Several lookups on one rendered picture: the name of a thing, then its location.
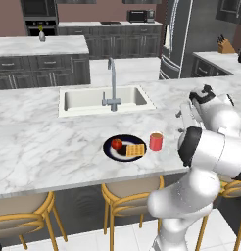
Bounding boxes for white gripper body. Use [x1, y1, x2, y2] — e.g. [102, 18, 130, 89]
[175, 100, 203, 133]

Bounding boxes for red coffee mug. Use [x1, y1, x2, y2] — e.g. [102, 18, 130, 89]
[149, 131, 165, 152]

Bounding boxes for dark round plate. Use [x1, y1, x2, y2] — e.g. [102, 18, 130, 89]
[102, 133, 148, 163]

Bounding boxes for dark grey corner cupboards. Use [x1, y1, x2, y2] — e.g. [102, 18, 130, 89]
[190, 56, 232, 78]

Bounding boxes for golden waffle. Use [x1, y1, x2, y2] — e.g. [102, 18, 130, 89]
[125, 143, 146, 158]

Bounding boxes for red apple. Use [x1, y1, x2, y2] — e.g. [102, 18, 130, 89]
[111, 138, 123, 151]

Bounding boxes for wooden knife block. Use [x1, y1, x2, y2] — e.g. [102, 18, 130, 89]
[217, 34, 237, 55]

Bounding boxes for grey metal tap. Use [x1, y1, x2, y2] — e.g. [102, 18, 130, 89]
[101, 57, 122, 113]

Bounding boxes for steel fridge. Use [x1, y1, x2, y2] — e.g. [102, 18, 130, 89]
[159, 0, 224, 80]

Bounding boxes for white sink basin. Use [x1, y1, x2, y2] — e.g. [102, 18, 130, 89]
[58, 84, 157, 119]

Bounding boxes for yellow stool with beige seat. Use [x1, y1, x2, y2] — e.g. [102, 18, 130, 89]
[194, 179, 241, 251]
[0, 190, 69, 251]
[100, 175, 166, 251]

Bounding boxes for dark grey base cupboards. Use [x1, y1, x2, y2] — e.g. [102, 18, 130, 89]
[57, 25, 164, 61]

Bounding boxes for black toaster oven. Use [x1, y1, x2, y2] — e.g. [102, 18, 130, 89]
[126, 9, 156, 24]

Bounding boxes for dark grey island cupboards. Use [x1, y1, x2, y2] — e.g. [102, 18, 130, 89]
[0, 53, 92, 91]

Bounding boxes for vase with yellow flower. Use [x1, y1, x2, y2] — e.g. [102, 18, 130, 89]
[37, 25, 47, 43]

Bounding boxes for dark glass-front wall cupboard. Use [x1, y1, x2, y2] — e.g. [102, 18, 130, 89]
[215, 0, 241, 25]

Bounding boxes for dark grey wall cupboards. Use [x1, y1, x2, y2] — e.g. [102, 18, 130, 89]
[54, 0, 163, 5]

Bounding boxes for black wall oven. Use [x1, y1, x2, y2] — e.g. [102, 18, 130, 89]
[20, 0, 60, 37]

